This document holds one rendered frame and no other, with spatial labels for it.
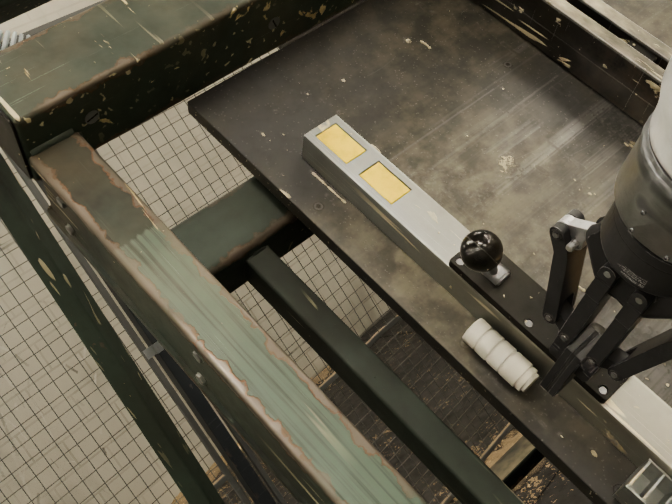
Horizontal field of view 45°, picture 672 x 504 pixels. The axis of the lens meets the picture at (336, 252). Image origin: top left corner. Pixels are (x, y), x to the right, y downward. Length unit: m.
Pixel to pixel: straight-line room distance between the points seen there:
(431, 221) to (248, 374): 0.26
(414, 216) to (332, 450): 0.27
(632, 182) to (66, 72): 0.61
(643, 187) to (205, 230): 0.57
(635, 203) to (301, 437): 0.37
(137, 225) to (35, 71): 0.20
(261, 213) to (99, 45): 0.25
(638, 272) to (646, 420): 0.33
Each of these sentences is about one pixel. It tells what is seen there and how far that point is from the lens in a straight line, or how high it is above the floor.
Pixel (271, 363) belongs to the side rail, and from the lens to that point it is 0.75.
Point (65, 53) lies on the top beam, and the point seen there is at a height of 1.90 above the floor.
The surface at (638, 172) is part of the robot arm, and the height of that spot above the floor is 1.60.
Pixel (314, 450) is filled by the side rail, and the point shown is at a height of 1.47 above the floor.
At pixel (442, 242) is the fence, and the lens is 0.85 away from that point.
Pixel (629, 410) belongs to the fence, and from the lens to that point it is 0.82.
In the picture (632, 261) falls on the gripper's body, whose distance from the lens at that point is 0.51.
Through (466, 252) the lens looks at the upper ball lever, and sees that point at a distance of 0.71.
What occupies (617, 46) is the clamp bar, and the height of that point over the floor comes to 1.59.
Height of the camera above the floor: 1.72
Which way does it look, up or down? 9 degrees down
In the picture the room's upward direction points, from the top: 32 degrees counter-clockwise
